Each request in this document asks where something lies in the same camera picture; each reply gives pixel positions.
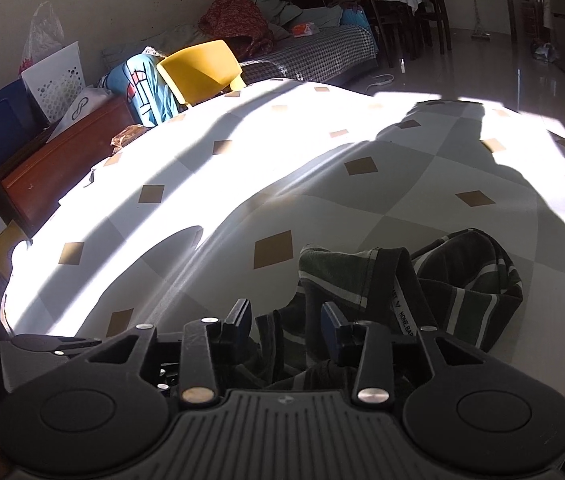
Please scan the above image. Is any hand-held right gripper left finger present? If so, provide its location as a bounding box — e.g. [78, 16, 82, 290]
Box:
[77, 300, 253, 405]

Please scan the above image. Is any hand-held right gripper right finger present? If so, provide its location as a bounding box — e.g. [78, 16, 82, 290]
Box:
[321, 302, 501, 405]

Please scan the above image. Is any green striped shirt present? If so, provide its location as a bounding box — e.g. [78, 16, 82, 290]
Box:
[255, 228, 523, 396]

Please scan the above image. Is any brown wooden cabinet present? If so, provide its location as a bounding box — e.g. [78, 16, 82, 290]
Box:
[0, 95, 143, 236]

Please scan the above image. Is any brown snack wrapper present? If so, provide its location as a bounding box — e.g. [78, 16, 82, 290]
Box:
[111, 124, 149, 153]

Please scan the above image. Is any blue cartoon printed cloth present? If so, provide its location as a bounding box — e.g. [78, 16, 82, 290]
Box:
[100, 50, 180, 126]

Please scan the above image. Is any yellow plastic chair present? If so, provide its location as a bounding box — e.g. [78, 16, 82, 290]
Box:
[156, 39, 247, 107]

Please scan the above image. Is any white bag with loop logo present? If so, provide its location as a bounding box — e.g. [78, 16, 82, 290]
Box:
[45, 85, 113, 143]

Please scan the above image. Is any houndstooth covered sofa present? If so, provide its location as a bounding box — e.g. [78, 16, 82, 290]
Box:
[240, 22, 381, 93]

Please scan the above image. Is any white perforated basket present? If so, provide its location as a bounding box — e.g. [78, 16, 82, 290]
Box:
[21, 42, 88, 123]

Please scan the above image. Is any red patterned cloth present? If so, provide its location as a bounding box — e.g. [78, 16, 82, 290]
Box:
[197, 0, 276, 58]

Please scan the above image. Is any teal pillow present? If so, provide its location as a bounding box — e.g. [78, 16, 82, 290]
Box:
[272, 5, 343, 36]

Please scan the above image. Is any bright blue cloth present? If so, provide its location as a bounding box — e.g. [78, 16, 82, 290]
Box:
[340, 7, 378, 28]

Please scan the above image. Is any dark wooden dining chair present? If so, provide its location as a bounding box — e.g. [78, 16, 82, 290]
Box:
[415, 0, 453, 56]
[330, 0, 398, 68]

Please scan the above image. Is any clear plastic bag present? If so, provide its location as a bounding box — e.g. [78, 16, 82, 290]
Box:
[20, 1, 66, 76]

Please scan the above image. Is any floor mop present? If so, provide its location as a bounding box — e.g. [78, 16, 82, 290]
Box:
[467, 0, 493, 43]

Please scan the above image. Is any crumpled plastic bag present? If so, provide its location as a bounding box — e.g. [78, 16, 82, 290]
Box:
[533, 40, 561, 63]

